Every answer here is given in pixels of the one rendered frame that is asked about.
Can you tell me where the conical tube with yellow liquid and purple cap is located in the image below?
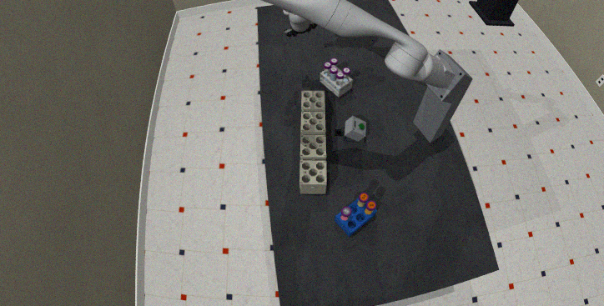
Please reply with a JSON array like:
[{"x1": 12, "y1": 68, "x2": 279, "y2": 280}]
[{"x1": 357, "y1": 193, "x2": 369, "y2": 207}]

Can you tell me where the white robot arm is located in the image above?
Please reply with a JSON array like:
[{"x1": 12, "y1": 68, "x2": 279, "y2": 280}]
[{"x1": 261, "y1": 0, "x2": 455, "y2": 88}]

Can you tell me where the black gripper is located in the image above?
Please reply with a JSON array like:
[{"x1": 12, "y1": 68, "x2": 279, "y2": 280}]
[{"x1": 284, "y1": 22, "x2": 317, "y2": 37}]

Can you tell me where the white tube rack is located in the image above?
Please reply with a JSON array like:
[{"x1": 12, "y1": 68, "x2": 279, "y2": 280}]
[{"x1": 320, "y1": 71, "x2": 353, "y2": 98}]

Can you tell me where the blue tube rack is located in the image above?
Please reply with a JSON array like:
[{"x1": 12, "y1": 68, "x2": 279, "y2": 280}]
[{"x1": 335, "y1": 198, "x2": 377, "y2": 236}]

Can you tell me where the cream tube adapter block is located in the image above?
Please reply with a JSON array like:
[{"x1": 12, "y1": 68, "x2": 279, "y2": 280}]
[
  {"x1": 299, "y1": 160, "x2": 327, "y2": 194},
  {"x1": 300, "y1": 112, "x2": 325, "y2": 135},
  {"x1": 300, "y1": 135, "x2": 326, "y2": 161},
  {"x1": 301, "y1": 91, "x2": 325, "y2": 112}
]

